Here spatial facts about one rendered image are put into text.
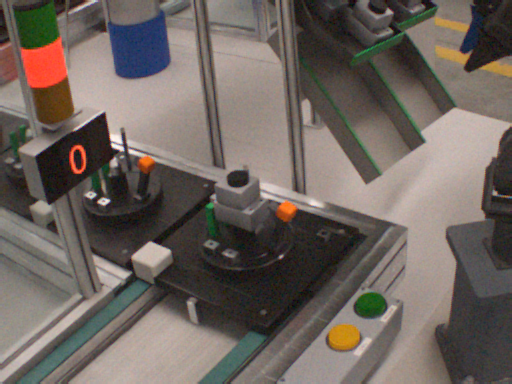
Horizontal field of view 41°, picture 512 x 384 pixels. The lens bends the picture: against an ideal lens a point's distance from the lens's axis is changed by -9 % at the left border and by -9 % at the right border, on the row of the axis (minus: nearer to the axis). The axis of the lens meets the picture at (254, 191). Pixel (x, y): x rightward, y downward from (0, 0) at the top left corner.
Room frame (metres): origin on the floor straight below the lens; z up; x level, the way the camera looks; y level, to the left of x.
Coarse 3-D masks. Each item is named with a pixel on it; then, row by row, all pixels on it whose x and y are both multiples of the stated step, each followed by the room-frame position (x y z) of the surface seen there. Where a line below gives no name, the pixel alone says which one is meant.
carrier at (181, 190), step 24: (120, 168) 1.01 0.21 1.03; (168, 168) 1.10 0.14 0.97; (96, 192) 1.02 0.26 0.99; (120, 192) 1.00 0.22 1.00; (168, 192) 1.03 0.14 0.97; (192, 192) 1.02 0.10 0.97; (96, 216) 0.96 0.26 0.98; (120, 216) 0.95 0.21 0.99; (144, 216) 0.96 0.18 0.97; (168, 216) 0.96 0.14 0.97; (192, 216) 0.97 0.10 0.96; (96, 240) 0.91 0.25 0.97; (120, 240) 0.91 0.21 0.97; (144, 240) 0.90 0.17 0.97; (120, 264) 0.86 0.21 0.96
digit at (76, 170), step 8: (80, 136) 0.78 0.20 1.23; (64, 144) 0.76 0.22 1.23; (72, 144) 0.77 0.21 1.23; (80, 144) 0.77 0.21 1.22; (88, 144) 0.78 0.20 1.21; (64, 152) 0.75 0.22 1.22; (72, 152) 0.76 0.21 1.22; (80, 152) 0.77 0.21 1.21; (88, 152) 0.78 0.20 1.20; (64, 160) 0.75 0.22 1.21; (72, 160) 0.76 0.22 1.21; (80, 160) 0.77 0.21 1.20; (88, 160) 0.78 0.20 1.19; (64, 168) 0.75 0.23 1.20; (72, 168) 0.76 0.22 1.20; (80, 168) 0.77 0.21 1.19; (88, 168) 0.78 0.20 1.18; (72, 176) 0.76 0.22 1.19; (80, 176) 0.77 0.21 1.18; (72, 184) 0.75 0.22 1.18
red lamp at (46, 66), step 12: (48, 48) 0.76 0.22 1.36; (60, 48) 0.78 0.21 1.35; (24, 60) 0.77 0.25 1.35; (36, 60) 0.76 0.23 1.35; (48, 60) 0.76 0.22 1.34; (60, 60) 0.77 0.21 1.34; (36, 72) 0.76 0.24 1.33; (48, 72) 0.76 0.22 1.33; (60, 72) 0.77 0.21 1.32; (36, 84) 0.76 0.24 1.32; (48, 84) 0.76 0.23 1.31
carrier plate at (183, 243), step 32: (192, 224) 0.93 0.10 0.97; (320, 224) 0.90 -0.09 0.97; (192, 256) 0.85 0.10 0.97; (320, 256) 0.82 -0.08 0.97; (160, 288) 0.81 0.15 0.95; (192, 288) 0.78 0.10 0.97; (224, 288) 0.77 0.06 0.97; (256, 288) 0.77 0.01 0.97; (288, 288) 0.76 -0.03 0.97; (256, 320) 0.70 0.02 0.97
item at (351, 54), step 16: (272, 0) 1.09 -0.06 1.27; (352, 0) 1.12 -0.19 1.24; (304, 16) 1.04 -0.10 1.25; (320, 32) 1.01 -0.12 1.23; (336, 32) 1.04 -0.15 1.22; (400, 32) 1.05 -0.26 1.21; (336, 48) 0.99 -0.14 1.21; (352, 48) 1.01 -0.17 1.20; (384, 48) 1.02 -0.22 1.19; (352, 64) 0.97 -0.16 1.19
